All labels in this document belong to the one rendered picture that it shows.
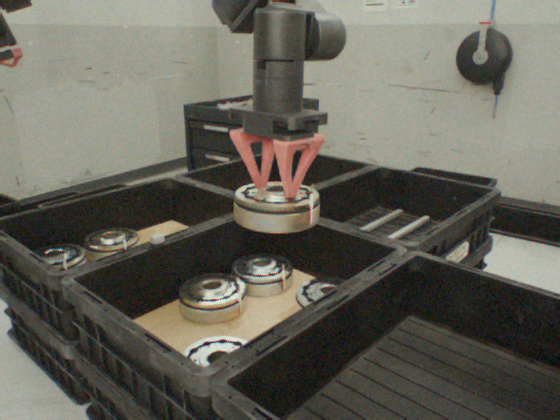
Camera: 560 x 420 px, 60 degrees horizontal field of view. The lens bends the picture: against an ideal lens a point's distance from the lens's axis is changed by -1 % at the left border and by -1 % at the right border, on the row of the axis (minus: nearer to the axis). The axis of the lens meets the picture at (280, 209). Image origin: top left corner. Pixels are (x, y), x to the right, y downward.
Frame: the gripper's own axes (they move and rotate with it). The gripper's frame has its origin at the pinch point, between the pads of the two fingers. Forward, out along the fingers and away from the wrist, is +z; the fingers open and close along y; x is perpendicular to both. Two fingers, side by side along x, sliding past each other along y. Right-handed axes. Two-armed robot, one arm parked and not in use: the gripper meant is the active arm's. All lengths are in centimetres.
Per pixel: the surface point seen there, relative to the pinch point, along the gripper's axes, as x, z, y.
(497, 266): -74, 34, -5
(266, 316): -4.8, 22.7, 5.8
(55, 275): 18.8, 13.5, 22.1
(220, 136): -114, 30, 146
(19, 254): 19.4, 13.9, 33.3
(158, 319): 6.9, 23.1, 16.9
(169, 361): 18.7, 13.3, -3.9
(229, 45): -294, -10, 345
